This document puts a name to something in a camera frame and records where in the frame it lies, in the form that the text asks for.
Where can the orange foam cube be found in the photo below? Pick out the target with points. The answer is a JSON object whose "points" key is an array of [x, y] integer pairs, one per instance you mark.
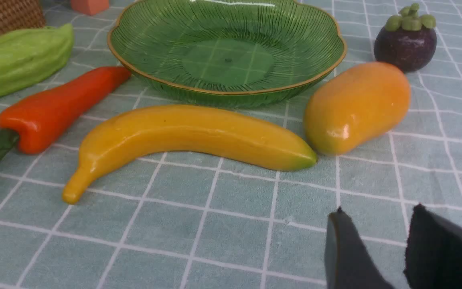
{"points": [[89, 7]]}

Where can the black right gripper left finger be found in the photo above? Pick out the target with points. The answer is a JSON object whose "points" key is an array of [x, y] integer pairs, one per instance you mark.
{"points": [[346, 259]]}

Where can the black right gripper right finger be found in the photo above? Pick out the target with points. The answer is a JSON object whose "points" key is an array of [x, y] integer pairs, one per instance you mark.
{"points": [[433, 256]]}

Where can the green toy bitter gourd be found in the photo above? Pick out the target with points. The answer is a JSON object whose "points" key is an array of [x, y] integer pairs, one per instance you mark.
{"points": [[29, 56]]}

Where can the yellow toy banana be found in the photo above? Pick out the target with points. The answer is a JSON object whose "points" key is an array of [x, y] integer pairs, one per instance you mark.
{"points": [[121, 139]]}

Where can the orange yellow toy mango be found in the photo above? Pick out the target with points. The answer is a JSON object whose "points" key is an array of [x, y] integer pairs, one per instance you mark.
{"points": [[358, 105]]}

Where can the green glass plate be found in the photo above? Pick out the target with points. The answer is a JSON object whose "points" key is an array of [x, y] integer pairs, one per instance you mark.
{"points": [[227, 53]]}

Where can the orange toy carrot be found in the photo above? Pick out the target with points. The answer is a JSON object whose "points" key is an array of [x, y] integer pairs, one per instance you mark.
{"points": [[34, 123]]}

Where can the purple toy mangosteen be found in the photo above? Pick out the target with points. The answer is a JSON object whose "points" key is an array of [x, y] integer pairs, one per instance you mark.
{"points": [[407, 40]]}

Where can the woven wicker basket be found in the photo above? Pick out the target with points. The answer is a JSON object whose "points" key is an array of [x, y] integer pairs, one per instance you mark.
{"points": [[20, 14]]}

